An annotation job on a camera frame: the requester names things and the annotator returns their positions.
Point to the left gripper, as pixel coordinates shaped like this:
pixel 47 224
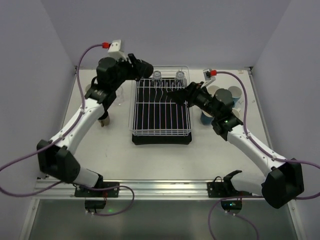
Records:
pixel 133 66

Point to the black drip tray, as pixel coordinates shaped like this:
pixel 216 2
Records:
pixel 162 138

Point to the brown striped cup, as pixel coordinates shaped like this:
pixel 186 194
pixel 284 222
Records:
pixel 104 120

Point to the white faceted cup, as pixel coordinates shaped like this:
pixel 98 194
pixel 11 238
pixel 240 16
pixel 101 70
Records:
pixel 237 113

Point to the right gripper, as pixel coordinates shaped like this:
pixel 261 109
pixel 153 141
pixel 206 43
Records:
pixel 187 93

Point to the orange cup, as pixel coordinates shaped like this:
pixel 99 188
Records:
pixel 88 88

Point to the dark blue mug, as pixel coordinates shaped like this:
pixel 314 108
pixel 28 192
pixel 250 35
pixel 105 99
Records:
pixel 236 93

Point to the grey-blue faceted cup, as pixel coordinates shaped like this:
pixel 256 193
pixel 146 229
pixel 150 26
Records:
pixel 212 89

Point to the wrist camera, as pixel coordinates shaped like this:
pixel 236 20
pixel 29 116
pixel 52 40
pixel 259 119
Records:
pixel 209 77
pixel 116 50

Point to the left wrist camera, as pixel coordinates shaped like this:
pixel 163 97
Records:
pixel 116 50

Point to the aluminium rail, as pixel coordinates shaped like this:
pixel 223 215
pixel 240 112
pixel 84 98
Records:
pixel 143 190

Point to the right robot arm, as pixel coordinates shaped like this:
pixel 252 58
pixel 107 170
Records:
pixel 280 182

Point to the controller box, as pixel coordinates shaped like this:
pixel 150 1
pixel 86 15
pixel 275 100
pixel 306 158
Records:
pixel 94 206
pixel 232 206

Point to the white wire dish rack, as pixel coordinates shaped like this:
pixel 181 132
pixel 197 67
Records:
pixel 169 71

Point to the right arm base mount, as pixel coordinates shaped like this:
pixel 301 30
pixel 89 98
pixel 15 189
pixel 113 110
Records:
pixel 223 187

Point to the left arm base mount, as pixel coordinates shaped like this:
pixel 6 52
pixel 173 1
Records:
pixel 104 189

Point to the right controller box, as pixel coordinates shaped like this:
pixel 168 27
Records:
pixel 232 206

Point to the left controller box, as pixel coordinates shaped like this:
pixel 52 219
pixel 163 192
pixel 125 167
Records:
pixel 94 206

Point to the clear faceted glass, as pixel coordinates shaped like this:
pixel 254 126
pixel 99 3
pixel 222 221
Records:
pixel 119 96

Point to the dark brown cup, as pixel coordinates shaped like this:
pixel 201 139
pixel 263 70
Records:
pixel 146 69

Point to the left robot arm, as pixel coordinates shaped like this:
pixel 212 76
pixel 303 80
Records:
pixel 56 156

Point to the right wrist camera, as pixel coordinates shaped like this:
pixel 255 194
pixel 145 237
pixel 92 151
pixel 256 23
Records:
pixel 209 77

